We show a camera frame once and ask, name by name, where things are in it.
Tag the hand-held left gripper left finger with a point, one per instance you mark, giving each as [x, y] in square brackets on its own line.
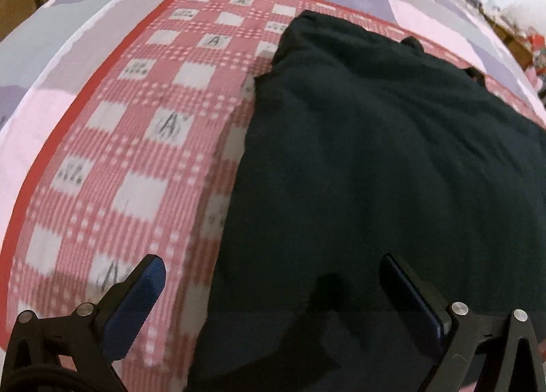
[136, 302]

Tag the dark buttoned coat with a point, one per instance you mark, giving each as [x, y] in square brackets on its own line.
[362, 140]

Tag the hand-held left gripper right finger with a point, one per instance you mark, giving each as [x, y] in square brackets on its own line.
[420, 311]

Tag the red checkered blanket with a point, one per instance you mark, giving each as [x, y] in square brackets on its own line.
[128, 140]

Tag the pink purple patchwork bed sheet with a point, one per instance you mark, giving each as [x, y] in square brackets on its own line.
[85, 33]

